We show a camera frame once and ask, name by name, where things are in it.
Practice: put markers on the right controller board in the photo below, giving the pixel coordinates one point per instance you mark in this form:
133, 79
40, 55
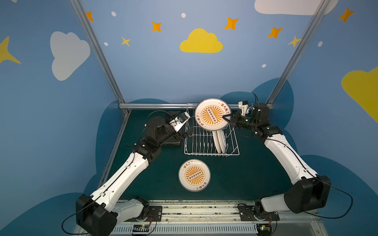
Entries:
264, 230

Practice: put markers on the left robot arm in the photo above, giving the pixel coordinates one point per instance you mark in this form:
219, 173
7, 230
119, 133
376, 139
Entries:
98, 214

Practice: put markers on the left aluminium frame post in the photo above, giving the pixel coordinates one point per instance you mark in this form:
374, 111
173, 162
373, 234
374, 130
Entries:
86, 25

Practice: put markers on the white wire dish rack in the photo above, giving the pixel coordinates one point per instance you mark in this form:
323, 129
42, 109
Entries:
200, 142

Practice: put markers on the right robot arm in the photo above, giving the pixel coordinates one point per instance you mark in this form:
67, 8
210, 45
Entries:
309, 190

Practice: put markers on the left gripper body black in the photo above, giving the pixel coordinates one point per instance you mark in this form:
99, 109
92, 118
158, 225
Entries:
180, 133

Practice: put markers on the controller board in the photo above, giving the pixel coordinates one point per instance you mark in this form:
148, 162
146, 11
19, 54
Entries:
140, 230
264, 230

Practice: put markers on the front aluminium rail bed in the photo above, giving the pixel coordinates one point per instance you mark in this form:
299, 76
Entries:
219, 218

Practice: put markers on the right aluminium frame post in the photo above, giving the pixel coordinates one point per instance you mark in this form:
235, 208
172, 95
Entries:
298, 51

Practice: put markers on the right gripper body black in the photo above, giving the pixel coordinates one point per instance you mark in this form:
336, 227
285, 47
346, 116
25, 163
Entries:
235, 120

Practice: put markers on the aluminium rear frame rail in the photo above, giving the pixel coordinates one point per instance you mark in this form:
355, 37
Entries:
156, 106

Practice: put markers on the white round plate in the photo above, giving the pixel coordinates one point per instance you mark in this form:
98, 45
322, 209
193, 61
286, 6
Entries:
217, 137
209, 114
194, 175
223, 141

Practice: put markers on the aluminium frame post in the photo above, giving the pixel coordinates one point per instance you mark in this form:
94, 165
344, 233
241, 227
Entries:
86, 25
298, 51

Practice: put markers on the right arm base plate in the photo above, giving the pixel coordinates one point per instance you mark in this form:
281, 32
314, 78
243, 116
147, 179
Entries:
255, 213

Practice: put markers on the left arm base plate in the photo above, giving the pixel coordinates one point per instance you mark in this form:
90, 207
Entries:
153, 212

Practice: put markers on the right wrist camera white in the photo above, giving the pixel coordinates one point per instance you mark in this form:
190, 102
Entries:
244, 107

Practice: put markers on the left controller board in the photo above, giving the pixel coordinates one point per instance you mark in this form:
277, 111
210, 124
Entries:
140, 230

